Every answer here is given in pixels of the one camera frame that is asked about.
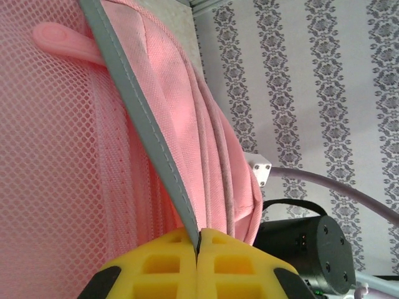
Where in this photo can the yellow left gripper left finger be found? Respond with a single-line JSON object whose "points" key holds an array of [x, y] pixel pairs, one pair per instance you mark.
{"points": [[156, 274]]}

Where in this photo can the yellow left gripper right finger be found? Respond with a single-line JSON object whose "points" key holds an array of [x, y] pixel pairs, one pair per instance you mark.
{"points": [[243, 274]]}

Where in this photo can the pink backpack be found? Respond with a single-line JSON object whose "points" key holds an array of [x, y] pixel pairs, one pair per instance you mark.
{"points": [[62, 155]]}

